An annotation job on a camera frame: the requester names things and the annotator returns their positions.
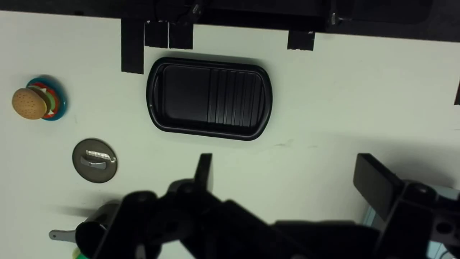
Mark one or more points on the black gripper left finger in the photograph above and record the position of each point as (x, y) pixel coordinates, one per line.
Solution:
(203, 169)

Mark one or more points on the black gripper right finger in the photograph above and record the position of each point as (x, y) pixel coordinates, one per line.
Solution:
(378, 184)

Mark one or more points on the black ribbed plastic tray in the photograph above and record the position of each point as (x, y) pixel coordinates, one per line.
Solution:
(191, 95)

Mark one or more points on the short black tape strip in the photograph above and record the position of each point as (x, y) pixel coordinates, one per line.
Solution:
(157, 34)
(457, 93)
(300, 40)
(181, 36)

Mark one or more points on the long black tape strip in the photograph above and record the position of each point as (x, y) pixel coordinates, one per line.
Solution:
(132, 47)

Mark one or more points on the yellow green red toy food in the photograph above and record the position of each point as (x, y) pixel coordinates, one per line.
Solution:
(76, 253)

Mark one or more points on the small teal toy plate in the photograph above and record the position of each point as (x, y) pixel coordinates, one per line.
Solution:
(63, 100)

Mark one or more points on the black robot mounting stand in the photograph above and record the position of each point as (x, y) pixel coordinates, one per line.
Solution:
(239, 11)

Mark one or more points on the toy burger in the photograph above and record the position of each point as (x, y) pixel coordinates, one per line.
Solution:
(29, 102)

